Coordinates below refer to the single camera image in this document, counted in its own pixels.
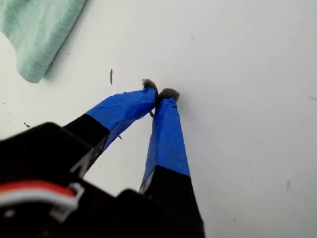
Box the green t-shirt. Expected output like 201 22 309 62
0 0 88 84

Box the red white servo wire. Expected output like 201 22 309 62
0 180 85 225

